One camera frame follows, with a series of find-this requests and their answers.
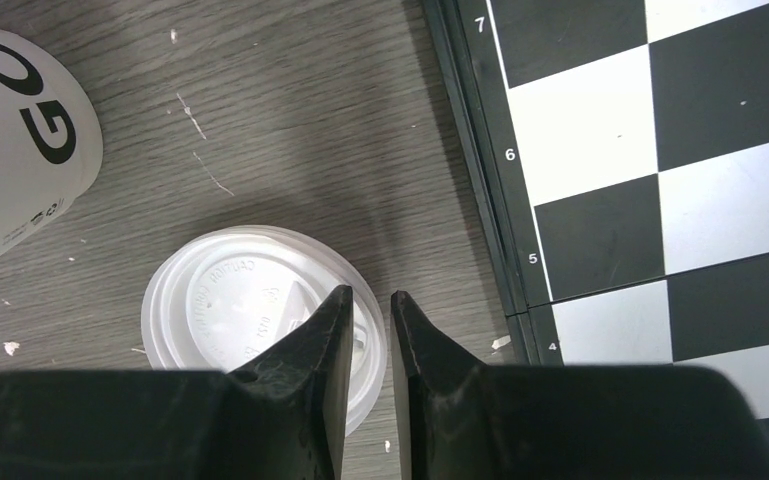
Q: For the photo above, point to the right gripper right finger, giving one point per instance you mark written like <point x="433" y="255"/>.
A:
<point x="460" y="418"/>

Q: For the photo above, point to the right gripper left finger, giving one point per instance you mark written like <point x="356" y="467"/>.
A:
<point x="282" y="415"/>

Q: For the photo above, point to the white paper coffee cup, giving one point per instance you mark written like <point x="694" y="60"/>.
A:
<point x="51" y="145"/>

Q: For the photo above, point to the black white checkerboard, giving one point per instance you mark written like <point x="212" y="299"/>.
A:
<point x="619" y="156"/>

